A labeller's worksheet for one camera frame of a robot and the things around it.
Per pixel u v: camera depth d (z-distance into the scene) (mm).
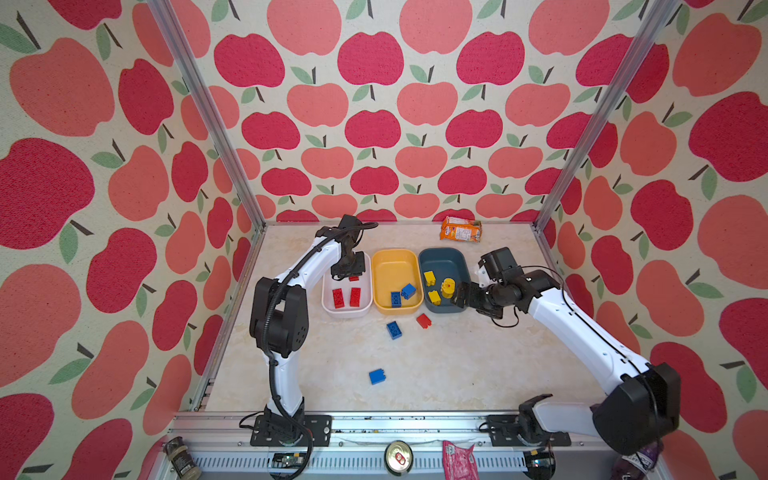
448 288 967
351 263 816
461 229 1161
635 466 661
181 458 677
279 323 517
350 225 777
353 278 933
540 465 722
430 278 1014
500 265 630
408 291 985
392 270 1073
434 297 961
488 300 679
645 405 393
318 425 751
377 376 834
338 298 981
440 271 1046
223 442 783
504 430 733
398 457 618
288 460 716
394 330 906
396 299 981
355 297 980
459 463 689
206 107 862
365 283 974
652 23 707
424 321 932
